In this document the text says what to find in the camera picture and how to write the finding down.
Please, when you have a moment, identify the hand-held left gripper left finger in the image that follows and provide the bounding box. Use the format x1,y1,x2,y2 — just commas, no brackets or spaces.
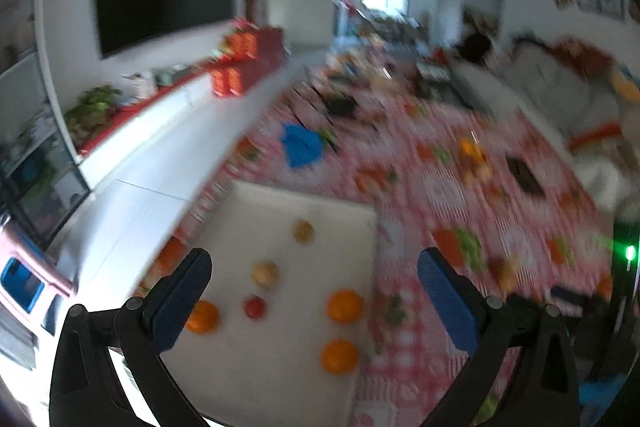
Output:
49,248,213,427

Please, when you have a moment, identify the red snack packet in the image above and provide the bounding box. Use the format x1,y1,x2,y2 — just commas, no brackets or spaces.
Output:
570,122,623,150

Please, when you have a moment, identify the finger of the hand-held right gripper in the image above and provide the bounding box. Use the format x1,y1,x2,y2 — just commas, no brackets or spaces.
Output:
549,285,610,309

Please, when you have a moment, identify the strawberry print pink tablecloth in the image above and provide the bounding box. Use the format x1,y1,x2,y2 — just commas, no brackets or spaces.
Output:
135,52,621,427

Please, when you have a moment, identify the glass display cabinet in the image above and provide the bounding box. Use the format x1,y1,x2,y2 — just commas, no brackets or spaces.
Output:
0,52,91,248

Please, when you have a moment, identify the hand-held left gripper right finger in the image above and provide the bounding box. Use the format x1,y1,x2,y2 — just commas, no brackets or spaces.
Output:
417,248,582,427

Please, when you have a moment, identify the red printed pillow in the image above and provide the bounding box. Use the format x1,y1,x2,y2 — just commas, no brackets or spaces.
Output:
555,38,613,75

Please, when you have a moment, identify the black clothing pile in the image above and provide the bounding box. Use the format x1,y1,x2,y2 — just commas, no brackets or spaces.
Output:
457,32,496,65

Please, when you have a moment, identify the pale yellow apple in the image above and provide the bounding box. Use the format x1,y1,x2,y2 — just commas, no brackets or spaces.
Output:
251,260,280,289

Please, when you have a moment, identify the white rectangular tray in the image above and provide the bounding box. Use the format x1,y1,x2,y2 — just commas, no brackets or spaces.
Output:
160,179,379,427

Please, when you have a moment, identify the white box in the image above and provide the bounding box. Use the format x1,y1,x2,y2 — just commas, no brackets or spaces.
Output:
122,72,158,100

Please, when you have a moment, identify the bright red gift box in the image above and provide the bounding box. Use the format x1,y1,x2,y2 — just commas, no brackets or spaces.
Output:
222,32,261,60
211,66,246,98

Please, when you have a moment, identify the brown kiwi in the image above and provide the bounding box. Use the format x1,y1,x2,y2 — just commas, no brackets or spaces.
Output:
292,219,316,244

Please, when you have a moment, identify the white red television console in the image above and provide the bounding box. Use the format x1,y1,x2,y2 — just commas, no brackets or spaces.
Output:
45,54,296,298

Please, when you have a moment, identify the smartphone in red case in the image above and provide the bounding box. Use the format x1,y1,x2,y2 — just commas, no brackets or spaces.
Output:
506,156,547,196

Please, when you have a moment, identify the grey device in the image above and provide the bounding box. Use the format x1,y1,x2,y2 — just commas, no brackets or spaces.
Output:
155,66,193,86

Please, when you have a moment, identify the dark red gift box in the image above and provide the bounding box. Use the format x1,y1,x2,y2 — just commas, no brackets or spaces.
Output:
255,27,286,78

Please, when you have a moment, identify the green potted plant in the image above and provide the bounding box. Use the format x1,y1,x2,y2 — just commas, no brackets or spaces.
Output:
64,86,123,140

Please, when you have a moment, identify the blue crumpled glove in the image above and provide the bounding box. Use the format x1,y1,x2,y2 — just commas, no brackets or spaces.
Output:
280,122,323,168

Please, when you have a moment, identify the white blanket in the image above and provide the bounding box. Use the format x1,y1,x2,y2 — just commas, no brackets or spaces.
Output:
570,147,640,212

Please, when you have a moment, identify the pink plastic stool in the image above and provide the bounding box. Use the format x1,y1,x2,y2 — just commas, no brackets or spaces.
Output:
0,219,76,353

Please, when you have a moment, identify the person's right hand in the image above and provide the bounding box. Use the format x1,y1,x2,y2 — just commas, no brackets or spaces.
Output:
579,379,623,414

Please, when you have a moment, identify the duck plush pillow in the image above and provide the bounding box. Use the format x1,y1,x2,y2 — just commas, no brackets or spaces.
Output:
611,67,640,102

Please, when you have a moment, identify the small red apple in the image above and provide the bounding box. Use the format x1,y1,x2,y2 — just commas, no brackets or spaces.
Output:
243,295,267,320

